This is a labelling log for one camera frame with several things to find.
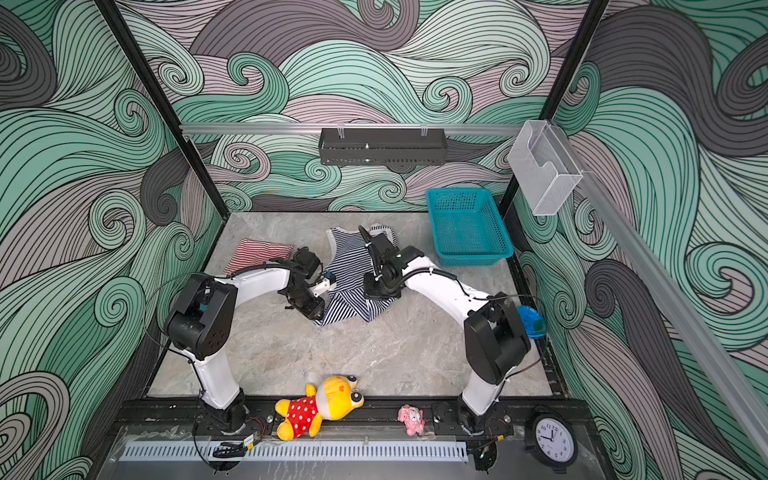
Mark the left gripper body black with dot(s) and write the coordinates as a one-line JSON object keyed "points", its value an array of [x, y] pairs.
{"points": [[307, 302]]}

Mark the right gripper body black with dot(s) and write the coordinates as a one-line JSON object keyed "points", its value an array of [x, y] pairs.
{"points": [[380, 285]]}

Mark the blue white striped tank top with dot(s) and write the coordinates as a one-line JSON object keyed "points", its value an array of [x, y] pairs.
{"points": [[351, 261]]}

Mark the red white striped tank top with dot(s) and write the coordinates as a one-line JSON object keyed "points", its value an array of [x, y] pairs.
{"points": [[251, 252]]}

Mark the teal plastic basket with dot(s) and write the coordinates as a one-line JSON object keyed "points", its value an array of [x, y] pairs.
{"points": [[467, 227]]}

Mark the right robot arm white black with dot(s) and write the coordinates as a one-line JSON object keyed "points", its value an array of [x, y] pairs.
{"points": [[495, 339]]}

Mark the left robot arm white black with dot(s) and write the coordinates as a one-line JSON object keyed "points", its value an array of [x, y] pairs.
{"points": [[200, 322]]}

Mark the yellow plush toy red dress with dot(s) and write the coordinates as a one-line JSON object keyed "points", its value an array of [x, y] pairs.
{"points": [[333, 399]]}

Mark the small pink plush toy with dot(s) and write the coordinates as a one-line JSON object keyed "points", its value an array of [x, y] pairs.
{"points": [[413, 420]]}

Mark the black perforated metal shelf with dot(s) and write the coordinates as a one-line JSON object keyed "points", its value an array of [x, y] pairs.
{"points": [[399, 148]]}

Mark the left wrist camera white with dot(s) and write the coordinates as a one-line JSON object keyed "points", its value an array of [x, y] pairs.
{"points": [[325, 283]]}

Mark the white slotted cable duct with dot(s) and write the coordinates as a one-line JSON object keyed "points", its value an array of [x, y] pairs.
{"points": [[399, 451]]}

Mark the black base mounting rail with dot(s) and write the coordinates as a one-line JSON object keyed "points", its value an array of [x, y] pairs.
{"points": [[507, 417]]}

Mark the clear plastic wall bin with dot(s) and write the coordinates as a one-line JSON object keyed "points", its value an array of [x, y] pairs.
{"points": [[544, 163]]}

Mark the black round wall clock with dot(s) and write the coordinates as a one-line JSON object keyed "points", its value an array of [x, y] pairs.
{"points": [[550, 439]]}

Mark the aluminium rail right wall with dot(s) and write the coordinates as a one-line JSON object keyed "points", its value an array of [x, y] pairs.
{"points": [[614, 204]]}

